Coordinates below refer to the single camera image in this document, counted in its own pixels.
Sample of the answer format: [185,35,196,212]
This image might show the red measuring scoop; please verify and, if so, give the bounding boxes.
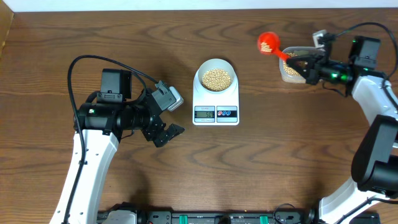
[257,32,290,61]

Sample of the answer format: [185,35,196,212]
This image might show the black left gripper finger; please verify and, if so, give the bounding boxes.
[167,124,185,137]
[153,132,173,147]

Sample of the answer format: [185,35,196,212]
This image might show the soybeans in red scoop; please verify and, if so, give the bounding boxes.
[260,42,273,54]

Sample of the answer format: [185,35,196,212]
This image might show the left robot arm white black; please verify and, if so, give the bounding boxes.
[51,68,184,223]

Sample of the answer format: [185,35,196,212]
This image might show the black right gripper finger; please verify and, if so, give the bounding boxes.
[289,62,313,80]
[285,54,323,66]

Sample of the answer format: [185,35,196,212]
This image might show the grey round bowl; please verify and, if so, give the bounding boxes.
[197,58,238,93]

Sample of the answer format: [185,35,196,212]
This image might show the pile of soybeans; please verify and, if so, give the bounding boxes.
[283,61,300,77]

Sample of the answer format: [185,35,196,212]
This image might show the white digital kitchen scale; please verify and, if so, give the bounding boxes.
[192,73,240,126]

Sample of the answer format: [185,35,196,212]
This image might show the clear plastic container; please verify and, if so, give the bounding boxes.
[279,47,322,84]

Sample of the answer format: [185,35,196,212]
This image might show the soybeans in grey bowl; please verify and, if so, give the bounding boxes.
[202,68,231,91]

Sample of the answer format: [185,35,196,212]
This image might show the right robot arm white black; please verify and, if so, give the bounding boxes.
[285,34,397,223]

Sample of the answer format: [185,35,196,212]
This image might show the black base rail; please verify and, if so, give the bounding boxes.
[96,202,310,224]

